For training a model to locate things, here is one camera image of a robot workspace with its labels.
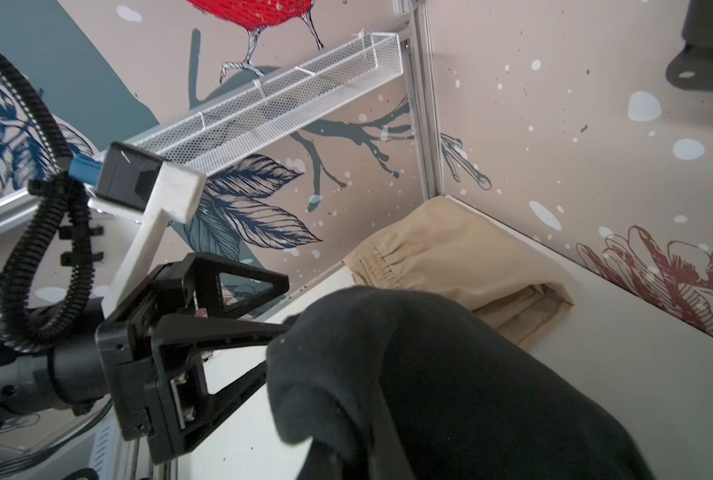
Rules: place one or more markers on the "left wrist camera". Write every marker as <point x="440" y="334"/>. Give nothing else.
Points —
<point x="144" y="193"/>

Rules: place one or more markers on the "black shorts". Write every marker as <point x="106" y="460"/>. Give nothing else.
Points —
<point x="390" y="384"/>

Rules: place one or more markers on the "white wire mesh shelf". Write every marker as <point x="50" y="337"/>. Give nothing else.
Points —
<point x="238" y="124"/>

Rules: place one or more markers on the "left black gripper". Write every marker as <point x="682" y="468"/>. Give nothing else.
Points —
<point x="131" y="354"/>

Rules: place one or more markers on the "beige drawstring shorts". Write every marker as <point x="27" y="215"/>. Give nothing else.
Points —
<point x="445" y="249"/>

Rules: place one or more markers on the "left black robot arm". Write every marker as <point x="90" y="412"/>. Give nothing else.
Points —
<point x="70" y="375"/>

